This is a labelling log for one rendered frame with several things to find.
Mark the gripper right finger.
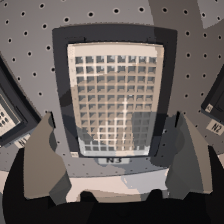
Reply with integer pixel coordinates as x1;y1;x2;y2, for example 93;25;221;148
165;111;224;224

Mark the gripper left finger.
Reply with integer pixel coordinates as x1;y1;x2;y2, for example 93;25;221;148
2;111;72;224

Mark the dark grey rectangular frame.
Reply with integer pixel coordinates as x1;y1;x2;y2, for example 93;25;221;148
201;64;224;123
52;24;177;158

